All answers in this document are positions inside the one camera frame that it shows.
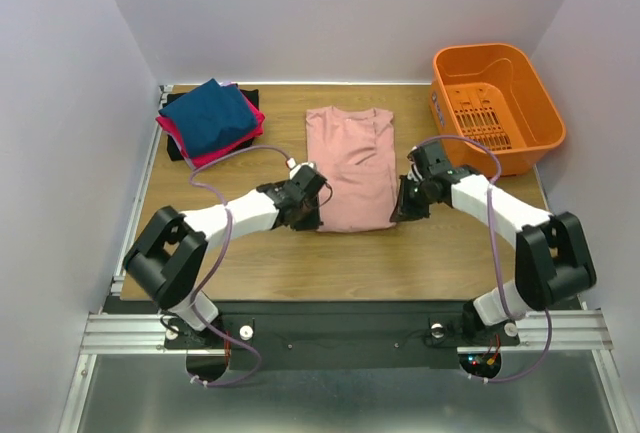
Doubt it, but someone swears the pink printed t-shirt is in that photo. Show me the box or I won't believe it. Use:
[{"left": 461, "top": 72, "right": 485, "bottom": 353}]
[{"left": 306, "top": 106, "right": 398, "bottom": 233}]

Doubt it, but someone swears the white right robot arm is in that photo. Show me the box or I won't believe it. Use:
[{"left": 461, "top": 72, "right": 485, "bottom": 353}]
[{"left": 390, "top": 167, "right": 597, "bottom": 343}]

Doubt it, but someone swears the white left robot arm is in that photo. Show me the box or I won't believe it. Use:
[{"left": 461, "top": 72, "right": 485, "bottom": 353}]
[{"left": 123, "top": 175, "right": 326, "bottom": 347}]

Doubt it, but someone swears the folded red t-shirt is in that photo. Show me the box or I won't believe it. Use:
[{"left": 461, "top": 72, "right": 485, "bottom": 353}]
[{"left": 154, "top": 90, "right": 266, "bottom": 172}]

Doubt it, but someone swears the folded blue t-shirt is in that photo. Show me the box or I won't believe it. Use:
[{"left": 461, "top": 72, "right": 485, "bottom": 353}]
[{"left": 159, "top": 79, "right": 258, "bottom": 157}]

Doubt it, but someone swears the orange plastic basket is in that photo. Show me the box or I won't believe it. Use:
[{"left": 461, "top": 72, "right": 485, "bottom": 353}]
[{"left": 429, "top": 43, "right": 566, "bottom": 176}]

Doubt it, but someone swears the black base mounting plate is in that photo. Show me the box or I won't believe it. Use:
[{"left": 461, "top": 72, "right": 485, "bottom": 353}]
[{"left": 163, "top": 297, "right": 521, "bottom": 372}]

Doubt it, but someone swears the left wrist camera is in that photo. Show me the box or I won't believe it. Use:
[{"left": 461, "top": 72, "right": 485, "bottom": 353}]
[{"left": 288, "top": 160, "right": 328, "bottom": 199}]

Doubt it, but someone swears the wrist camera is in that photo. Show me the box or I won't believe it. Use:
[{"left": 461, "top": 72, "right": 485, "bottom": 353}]
[
  {"left": 408, "top": 141, "right": 453, "bottom": 181},
  {"left": 288, "top": 160, "right": 328, "bottom": 199}
]

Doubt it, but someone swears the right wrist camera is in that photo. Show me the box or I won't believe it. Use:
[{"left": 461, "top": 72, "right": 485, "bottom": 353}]
[{"left": 408, "top": 141, "right": 453, "bottom": 181}]

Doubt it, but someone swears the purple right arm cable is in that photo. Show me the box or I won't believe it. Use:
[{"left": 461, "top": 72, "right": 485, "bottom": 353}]
[{"left": 412, "top": 134, "right": 554, "bottom": 384}]

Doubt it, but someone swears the aluminium front rail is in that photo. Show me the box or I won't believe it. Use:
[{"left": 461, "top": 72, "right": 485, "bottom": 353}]
[{"left": 80, "top": 310, "right": 613, "bottom": 355}]

